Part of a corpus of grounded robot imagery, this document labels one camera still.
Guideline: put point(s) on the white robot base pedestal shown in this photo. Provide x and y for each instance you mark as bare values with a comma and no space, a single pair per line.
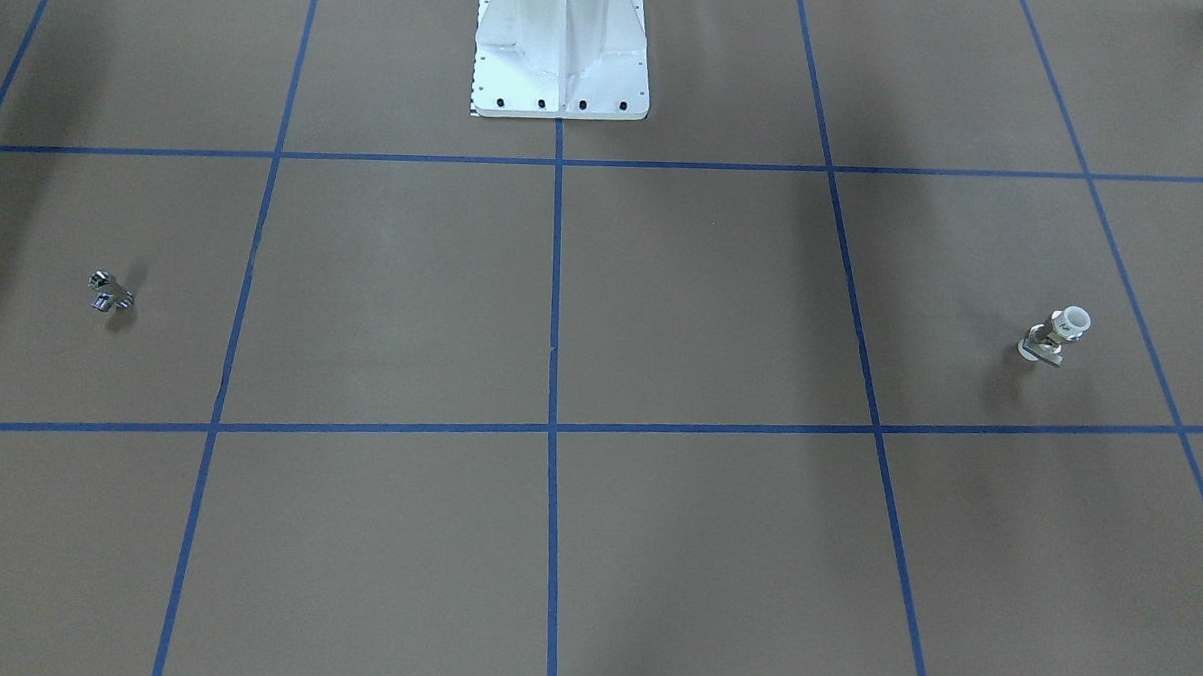
561,59

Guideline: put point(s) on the chrome angle valve fitting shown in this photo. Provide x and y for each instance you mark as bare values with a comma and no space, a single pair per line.
109,293

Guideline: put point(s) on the white PPR valve fitting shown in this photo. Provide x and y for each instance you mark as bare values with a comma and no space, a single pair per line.
1045,342

